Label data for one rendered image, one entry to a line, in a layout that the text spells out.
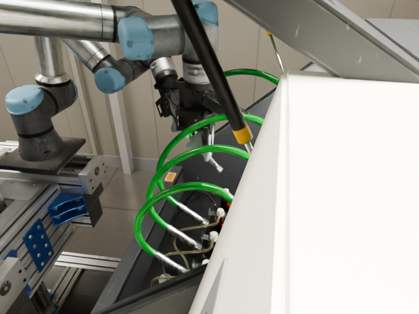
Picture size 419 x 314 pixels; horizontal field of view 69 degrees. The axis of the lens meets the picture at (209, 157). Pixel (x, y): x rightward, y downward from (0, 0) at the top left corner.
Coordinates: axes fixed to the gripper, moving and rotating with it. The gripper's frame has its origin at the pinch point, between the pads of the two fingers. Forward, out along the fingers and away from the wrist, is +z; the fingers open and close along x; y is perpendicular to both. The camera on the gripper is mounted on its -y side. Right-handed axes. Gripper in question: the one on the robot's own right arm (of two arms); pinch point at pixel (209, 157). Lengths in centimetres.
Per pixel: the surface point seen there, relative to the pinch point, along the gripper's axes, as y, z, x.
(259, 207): -14, -31, 51
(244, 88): 7, 39, -157
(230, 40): 19, 5, -156
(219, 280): -12, -23, 51
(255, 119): -11.1, -15.8, 8.6
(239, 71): -5.7, -20.1, -7.1
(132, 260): 18.1, 26.2, 15.1
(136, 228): 9.4, 2.5, 24.7
